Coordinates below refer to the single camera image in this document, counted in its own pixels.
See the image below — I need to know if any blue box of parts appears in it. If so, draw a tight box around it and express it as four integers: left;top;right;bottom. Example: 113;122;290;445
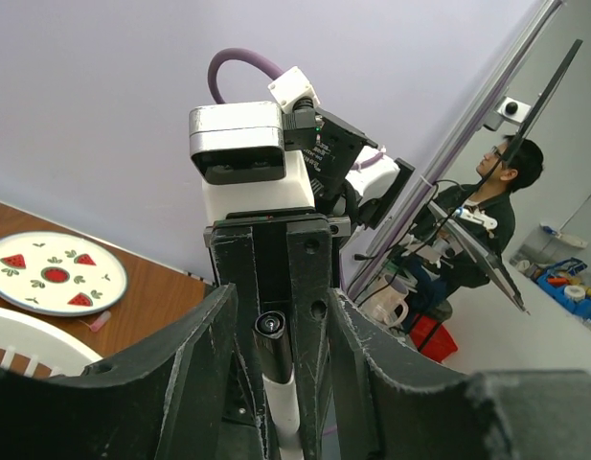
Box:
535;258;591;322

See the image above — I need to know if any person in dark jacket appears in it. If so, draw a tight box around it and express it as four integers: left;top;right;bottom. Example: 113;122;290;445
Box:
402;135;544;329

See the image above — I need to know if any overhead webcam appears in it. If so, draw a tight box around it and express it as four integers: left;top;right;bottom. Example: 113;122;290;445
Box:
483;96;532;131

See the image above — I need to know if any red plastic bin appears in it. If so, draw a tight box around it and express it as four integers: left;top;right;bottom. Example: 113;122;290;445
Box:
408;315;459;363

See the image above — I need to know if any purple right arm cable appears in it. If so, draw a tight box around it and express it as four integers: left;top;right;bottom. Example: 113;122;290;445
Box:
207;47;283;104

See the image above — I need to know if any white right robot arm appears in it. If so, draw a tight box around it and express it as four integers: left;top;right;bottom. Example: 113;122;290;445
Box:
189;99;409;459

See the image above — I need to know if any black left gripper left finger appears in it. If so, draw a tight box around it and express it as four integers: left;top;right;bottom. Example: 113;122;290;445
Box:
0;285;238;459

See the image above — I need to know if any watermelon pattern plate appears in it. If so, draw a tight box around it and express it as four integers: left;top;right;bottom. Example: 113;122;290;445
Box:
0;231;128;317

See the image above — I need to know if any white mug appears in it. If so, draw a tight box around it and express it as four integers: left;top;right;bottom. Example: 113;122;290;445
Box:
361;274;409;327

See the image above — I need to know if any white plastic dish basket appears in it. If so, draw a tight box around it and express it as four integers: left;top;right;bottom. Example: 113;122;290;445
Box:
0;308;102;378

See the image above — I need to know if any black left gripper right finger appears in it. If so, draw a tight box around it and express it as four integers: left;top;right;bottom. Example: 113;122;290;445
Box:
328;289;591;459

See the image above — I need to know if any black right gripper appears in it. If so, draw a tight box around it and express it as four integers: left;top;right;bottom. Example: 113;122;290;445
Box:
207;209;351;459

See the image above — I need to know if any aluminium frame rail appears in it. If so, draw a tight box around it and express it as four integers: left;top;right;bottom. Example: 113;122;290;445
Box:
343;1;563;296

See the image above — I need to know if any white black marker pen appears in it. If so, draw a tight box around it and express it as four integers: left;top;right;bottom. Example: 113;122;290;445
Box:
253;310;304;459

